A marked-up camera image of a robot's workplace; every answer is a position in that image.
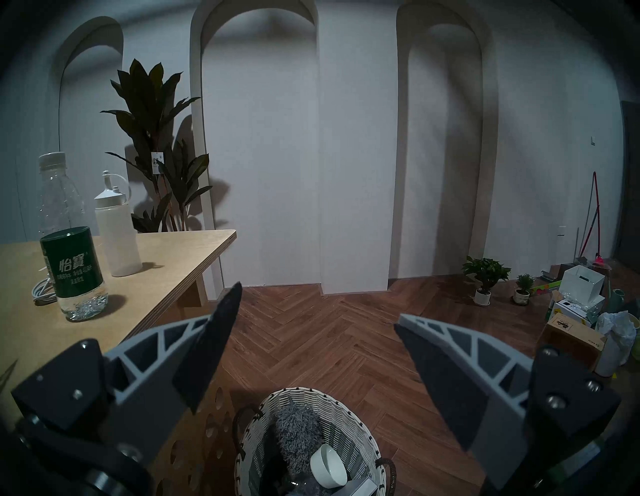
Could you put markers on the grey fluffy plush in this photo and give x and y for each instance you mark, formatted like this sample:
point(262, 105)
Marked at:
point(295, 435)

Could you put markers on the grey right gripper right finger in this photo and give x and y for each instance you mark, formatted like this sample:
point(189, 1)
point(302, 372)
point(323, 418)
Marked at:
point(500, 395)

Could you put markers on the white plant tag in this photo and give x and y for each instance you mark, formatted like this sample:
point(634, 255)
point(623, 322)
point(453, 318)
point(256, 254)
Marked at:
point(157, 163)

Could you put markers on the white open box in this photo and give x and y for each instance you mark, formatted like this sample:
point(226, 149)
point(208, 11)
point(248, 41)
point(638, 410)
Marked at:
point(580, 290)

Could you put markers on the white woven basket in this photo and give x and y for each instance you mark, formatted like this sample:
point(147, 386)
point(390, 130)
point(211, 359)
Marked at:
point(350, 425)

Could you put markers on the green label water bottle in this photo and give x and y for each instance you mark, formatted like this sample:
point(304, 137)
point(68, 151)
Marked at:
point(72, 270)

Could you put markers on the grey flat box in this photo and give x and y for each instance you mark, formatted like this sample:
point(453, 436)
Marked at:
point(360, 487)

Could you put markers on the tall dark leafy plant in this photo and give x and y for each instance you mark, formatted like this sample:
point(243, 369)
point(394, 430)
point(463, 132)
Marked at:
point(150, 110)

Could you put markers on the tiny potted plant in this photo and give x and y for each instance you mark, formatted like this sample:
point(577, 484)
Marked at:
point(523, 282)

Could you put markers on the dark grey door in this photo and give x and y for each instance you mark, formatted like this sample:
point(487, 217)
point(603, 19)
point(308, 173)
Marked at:
point(631, 190)

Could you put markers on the light wooden table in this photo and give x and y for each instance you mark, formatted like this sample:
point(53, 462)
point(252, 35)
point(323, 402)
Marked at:
point(165, 260)

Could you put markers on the white bin with bag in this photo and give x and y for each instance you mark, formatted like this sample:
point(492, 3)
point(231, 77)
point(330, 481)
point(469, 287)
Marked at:
point(612, 340)

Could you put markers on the white box yellow label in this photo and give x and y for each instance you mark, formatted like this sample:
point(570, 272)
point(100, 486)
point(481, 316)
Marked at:
point(570, 310)

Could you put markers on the brown cardboard box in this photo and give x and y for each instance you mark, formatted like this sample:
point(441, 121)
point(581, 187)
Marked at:
point(570, 335)

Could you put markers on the bushy small potted plant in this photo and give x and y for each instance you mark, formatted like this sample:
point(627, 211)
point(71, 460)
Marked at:
point(484, 272)

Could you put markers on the teal vase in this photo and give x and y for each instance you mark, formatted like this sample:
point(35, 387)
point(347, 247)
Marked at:
point(617, 300)

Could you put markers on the white ceramic bowl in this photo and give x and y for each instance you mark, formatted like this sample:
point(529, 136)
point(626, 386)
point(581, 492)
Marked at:
point(327, 467)

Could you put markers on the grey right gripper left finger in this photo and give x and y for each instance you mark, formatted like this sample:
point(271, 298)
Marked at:
point(145, 380)

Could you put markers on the green yellow flat packet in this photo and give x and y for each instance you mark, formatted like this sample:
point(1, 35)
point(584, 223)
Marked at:
point(546, 286)

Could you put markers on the white squeeze bottle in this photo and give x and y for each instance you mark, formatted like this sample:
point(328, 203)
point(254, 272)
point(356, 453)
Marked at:
point(117, 235)

